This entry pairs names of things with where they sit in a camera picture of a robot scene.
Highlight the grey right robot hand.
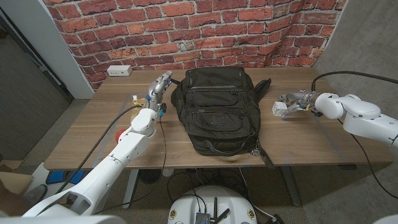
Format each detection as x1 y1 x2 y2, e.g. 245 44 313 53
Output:
277 90 317 118

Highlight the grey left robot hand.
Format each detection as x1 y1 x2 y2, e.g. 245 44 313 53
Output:
145 70 174 112

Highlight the small white packet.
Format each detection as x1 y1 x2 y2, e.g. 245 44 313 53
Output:
272 101 289 118

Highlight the black backpack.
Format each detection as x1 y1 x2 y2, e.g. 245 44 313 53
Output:
166 66 276 169

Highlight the red ball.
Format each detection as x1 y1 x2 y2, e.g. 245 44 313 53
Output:
115 129 127 144

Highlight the yellowish foil patch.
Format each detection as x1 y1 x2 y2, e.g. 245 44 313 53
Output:
130 98 149 121

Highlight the white power strip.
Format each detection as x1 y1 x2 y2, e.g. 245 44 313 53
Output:
106 65 133 77

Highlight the grey tape outline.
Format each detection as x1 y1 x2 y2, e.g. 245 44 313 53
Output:
93 88 348 167

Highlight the red brick print backdrop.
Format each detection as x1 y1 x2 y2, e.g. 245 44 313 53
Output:
43 0 348 91

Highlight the dark table leg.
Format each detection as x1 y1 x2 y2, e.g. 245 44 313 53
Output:
280 166 302 207

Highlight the white table leg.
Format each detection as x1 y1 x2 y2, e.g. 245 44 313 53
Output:
122 169 140 210

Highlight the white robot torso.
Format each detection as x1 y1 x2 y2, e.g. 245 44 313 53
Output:
167 185 258 224

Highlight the blue object under table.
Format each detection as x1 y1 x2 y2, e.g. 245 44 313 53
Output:
45 169 86 185

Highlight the small grey computer box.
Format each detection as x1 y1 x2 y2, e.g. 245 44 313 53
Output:
195 212 211 224

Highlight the grey sneaker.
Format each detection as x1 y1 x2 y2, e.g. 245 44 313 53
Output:
23 184 48 205

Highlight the tan cardboard box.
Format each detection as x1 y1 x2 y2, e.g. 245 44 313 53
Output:
0 170 34 195

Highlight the person's brown trouser leg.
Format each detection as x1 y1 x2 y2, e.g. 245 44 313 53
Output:
0 180 34 217

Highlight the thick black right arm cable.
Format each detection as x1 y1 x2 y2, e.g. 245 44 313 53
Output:
311 70 398 91

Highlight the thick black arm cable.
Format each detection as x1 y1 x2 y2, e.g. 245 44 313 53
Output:
55 105 142 194
311 70 398 91

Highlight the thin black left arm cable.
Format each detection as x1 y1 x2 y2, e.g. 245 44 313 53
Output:
93 114 168 215

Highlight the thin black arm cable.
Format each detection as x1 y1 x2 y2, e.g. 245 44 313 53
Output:
93 114 168 215
337 119 398 200

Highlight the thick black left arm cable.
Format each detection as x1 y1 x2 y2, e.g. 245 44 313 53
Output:
55 105 142 194

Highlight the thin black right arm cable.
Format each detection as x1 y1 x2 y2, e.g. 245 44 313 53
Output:
337 119 398 200

